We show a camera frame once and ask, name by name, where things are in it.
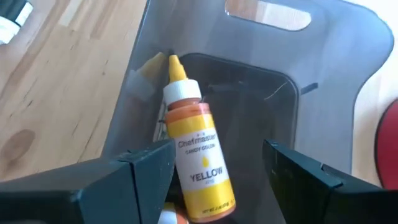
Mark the small dark green colouring bottle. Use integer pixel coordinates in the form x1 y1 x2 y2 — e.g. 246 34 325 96
0 0 34 45

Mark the large orange colouring bottle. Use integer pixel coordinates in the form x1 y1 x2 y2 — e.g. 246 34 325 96
157 201 189 224

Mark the translucent grey plastic bin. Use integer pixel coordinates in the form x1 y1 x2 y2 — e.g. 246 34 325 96
102 0 395 224

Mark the red desk lamp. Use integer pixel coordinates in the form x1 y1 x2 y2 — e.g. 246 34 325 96
374 98 398 190

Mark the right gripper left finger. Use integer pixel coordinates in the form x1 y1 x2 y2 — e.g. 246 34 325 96
0 139 177 224

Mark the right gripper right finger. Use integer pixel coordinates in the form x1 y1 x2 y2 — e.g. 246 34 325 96
262 139 398 224

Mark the large yellow colouring bottle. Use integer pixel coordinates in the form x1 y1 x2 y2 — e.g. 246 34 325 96
163 54 236 223

